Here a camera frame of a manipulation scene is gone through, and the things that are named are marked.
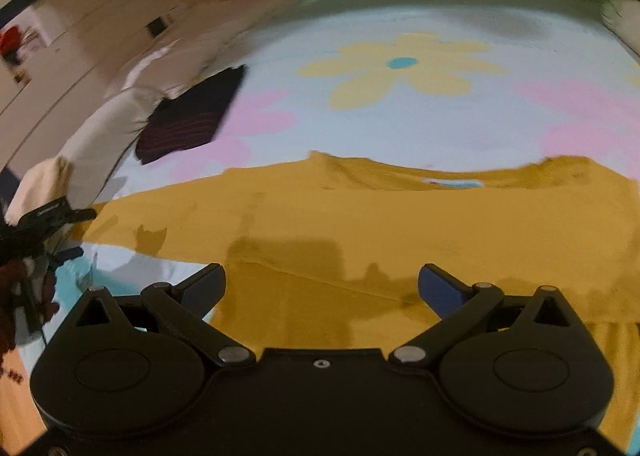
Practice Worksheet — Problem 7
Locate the cream cloth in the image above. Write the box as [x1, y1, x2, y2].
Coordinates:
[6, 157, 71, 226]

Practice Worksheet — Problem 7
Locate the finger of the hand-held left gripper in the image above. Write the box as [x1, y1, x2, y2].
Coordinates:
[15, 197, 97, 233]
[44, 246, 84, 265]

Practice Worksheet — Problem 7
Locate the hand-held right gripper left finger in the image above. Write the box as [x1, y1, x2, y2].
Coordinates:
[63, 263, 256, 368]

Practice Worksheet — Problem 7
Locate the red object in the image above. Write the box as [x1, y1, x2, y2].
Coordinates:
[0, 25, 27, 57]

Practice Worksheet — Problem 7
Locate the yellow knit sweater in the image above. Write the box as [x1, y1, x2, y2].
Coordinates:
[75, 151, 640, 442]

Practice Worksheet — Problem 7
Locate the white pillow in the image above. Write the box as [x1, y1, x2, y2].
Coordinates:
[59, 6, 281, 209]
[601, 0, 640, 59]

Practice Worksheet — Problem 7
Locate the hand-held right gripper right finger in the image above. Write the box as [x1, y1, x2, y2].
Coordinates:
[388, 263, 584, 367]

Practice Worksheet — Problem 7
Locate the dark striped folded garment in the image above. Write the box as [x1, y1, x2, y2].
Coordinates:
[135, 65, 247, 165]

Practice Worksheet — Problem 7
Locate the floral printed blanket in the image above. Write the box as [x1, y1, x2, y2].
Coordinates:
[47, 0, 640, 337]

